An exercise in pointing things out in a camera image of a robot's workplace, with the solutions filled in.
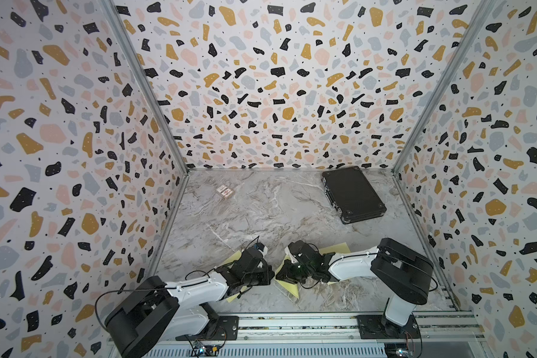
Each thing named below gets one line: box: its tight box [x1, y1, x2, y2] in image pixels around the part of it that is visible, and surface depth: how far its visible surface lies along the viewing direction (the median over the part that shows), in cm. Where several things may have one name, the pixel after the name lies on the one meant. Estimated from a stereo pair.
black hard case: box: [320, 165, 388, 225], surface depth 107 cm
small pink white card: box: [215, 184, 235, 200], surface depth 112 cm
